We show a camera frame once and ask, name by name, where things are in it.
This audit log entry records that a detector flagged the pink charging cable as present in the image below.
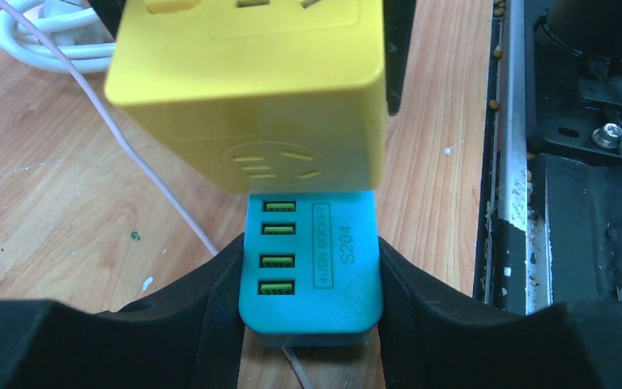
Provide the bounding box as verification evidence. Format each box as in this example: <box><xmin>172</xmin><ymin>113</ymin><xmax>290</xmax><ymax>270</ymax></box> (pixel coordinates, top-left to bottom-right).
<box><xmin>0</xmin><ymin>0</ymin><xmax>312</xmax><ymax>389</ymax></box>

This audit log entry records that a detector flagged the yellow cube socket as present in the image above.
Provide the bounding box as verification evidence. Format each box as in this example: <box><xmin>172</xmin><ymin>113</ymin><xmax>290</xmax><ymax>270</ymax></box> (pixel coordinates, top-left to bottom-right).
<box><xmin>104</xmin><ymin>1</ymin><xmax>387</xmax><ymax>194</ymax></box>

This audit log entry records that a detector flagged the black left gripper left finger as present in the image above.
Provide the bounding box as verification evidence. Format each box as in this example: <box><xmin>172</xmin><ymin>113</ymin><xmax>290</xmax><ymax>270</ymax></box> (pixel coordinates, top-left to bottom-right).
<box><xmin>0</xmin><ymin>237</ymin><xmax>245</xmax><ymax>388</ymax></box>

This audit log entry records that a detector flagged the white cord near yellow socket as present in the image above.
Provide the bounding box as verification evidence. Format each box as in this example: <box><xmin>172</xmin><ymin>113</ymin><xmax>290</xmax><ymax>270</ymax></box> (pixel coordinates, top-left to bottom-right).
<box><xmin>0</xmin><ymin>0</ymin><xmax>117</xmax><ymax>75</ymax></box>

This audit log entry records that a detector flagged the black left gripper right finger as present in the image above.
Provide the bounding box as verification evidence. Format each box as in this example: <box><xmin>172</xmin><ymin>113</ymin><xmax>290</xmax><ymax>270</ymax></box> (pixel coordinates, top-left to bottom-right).
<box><xmin>378</xmin><ymin>241</ymin><xmax>622</xmax><ymax>388</ymax></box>

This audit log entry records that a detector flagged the teal USB power strip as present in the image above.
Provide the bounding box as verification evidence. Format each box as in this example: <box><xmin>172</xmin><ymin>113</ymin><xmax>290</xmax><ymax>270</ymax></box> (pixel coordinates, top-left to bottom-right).
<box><xmin>239</xmin><ymin>191</ymin><xmax>383</xmax><ymax>348</ymax></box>

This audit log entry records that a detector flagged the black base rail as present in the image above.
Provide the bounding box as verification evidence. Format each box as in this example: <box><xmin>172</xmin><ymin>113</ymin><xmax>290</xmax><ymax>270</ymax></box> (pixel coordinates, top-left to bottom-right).
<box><xmin>472</xmin><ymin>1</ymin><xmax>622</xmax><ymax>315</ymax></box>

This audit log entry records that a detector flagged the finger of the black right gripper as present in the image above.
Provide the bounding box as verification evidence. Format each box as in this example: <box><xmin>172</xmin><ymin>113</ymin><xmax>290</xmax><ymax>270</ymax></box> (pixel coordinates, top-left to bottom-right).
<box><xmin>87</xmin><ymin>0</ymin><xmax>126</xmax><ymax>38</ymax></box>
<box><xmin>382</xmin><ymin>0</ymin><xmax>417</xmax><ymax>116</ymax></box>

